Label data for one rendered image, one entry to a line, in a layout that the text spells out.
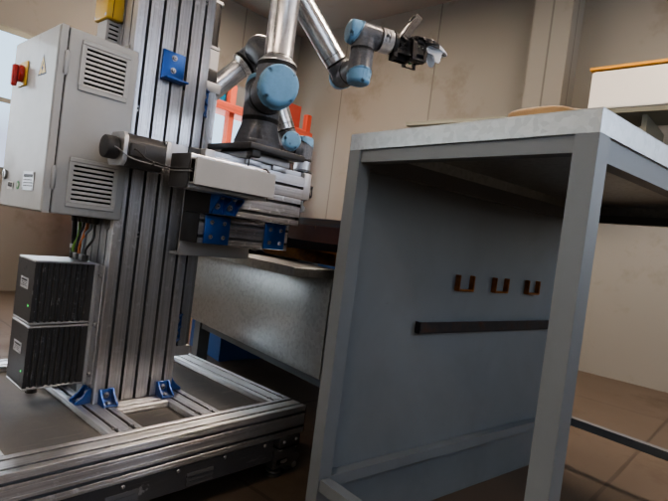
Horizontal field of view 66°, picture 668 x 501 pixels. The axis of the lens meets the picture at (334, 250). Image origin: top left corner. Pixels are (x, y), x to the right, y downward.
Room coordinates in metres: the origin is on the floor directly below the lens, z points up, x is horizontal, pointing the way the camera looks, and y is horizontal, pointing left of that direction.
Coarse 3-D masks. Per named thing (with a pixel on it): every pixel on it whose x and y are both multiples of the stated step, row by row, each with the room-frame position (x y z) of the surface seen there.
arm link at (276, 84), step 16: (272, 0) 1.49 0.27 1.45; (288, 0) 1.48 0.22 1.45; (272, 16) 1.49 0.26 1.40; (288, 16) 1.48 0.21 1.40; (272, 32) 1.48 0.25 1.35; (288, 32) 1.49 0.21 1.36; (272, 48) 1.48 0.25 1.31; (288, 48) 1.49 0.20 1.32; (272, 64) 1.46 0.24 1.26; (288, 64) 1.48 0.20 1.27; (256, 80) 1.49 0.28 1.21; (272, 80) 1.45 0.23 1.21; (288, 80) 1.47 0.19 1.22; (256, 96) 1.50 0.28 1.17; (272, 96) 1.46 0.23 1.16; (288, 96) 1.48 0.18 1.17; (272, 112) 1.57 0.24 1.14
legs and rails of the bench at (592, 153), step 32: (384, 160) 1.18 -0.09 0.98; (416, 160) 1.12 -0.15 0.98; (448, 160) 1.06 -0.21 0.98; (576, 160) 0.84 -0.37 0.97; (608, 160) 0.85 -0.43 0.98; (640, 160) 0.93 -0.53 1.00; (576, 192) 0.83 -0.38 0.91; (576, 224) 0.82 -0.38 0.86; (640, 224) 1.91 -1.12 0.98; (576, 256) 0.82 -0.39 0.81; (576, 288) 0.81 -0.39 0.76; (576, 320) 0.82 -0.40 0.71; (576, 352) 0.83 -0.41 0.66; (544, 384) 0.84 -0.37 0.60; (544, 416) 0.83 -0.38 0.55; (544, 448) 0.82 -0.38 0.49; (640, 448) 1.83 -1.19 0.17; (320, 480) 1.24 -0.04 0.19; (544, 480) 0.82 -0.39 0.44
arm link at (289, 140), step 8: (256, 40) 2.06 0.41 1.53; (264, 40) 2.06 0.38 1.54; (248, 48) 2.08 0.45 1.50; (256, 48) 2.05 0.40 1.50; (248, 56) 2.11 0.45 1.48; (256, 56) 2.05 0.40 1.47; (256, 64) 2.06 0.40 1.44; (280, 112) 2.08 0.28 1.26; (288, 112) 2.09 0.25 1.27; (280, 120) 2.08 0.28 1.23; (288, 120) 2.09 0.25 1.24; (280, 128) 2.09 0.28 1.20; (288, 128) 2.09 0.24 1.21; (280, 136) 2.10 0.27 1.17; (288, 136) 2.07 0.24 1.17; (296, 136) 2.08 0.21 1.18; (280, 144) 2.13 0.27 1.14; (288, 144) 2.07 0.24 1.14; (296, 144) 2.08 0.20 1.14
